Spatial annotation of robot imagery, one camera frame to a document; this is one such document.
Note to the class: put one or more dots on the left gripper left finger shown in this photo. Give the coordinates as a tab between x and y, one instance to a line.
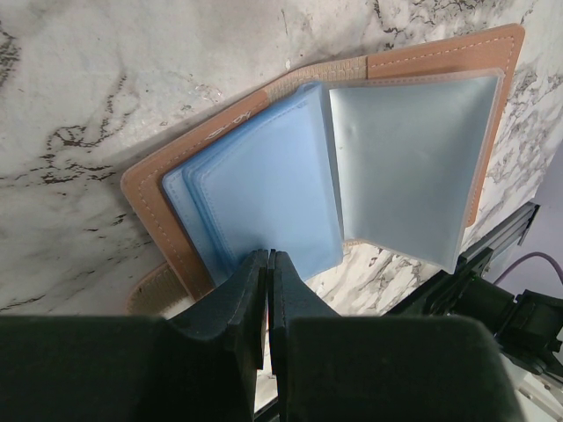
200	365

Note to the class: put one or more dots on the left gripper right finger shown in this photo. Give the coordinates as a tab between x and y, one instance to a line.
371	368

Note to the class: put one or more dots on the tan leather card holder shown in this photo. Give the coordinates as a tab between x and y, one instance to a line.
388	149

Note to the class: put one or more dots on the aluminium frame rail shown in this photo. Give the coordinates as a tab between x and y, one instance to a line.
511	230

